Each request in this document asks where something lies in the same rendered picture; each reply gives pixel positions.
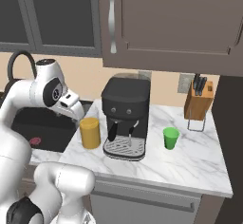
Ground grey wall socket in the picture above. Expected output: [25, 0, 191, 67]
[177, 72, 196, 95]

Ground wire knife block stand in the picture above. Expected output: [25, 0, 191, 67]
[186, 113, 207, 133]

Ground grey framed window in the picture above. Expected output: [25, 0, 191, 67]
[0, 0, 103, 59]

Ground dark tall cupboard side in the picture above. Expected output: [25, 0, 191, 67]
[210, 74, 243, 224]

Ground black tap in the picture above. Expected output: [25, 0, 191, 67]
[6, 49, 39, 84]

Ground black sink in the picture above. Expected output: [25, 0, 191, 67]
[9, 99, 95, 155]

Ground brown cupboard door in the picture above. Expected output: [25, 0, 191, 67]
[97, 0, 243, 78]

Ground black coffee machine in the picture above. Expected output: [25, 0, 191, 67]
[100, 73, 152, 162]

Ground silver cupboard handle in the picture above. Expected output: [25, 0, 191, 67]
[106, 0, 118, 54]

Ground green cup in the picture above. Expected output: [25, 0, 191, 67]
[162, 126, 181, 151]

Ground red sponge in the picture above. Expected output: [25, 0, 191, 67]
[29, 136, 43, 147]

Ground black knife handles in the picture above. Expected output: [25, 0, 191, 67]
[192, 73, 209, 97]

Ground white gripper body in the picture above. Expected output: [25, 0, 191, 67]
[54, 98, 86, 123]

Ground wooden knife block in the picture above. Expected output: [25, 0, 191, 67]
[183, 80, 215, 122]

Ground grey dishwasher front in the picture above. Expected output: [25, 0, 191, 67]
[89, 177, 204, 224]

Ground yellow pitcher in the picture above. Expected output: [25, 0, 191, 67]
[79, 117, 102, 150]

